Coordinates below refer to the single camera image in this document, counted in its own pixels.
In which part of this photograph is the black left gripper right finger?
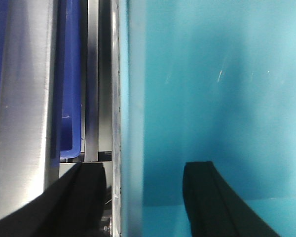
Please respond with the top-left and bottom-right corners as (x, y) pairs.
(183, 161), (278, 237)

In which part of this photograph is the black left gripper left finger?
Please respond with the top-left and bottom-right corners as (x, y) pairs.
(0, 163), (107, 237)

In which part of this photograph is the light blue plastic bin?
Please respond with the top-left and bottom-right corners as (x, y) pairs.
(119, 0), (296, 237)

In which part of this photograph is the dark blue bin lower left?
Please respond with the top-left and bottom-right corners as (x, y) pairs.
(51, 0), (81, 167)

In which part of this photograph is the stainless steel shelf rail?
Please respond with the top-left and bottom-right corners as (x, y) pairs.
(0, 0), (63, 220)

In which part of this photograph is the metal divider rail left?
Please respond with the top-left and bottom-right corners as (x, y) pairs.
(84, 0), (121, 237)

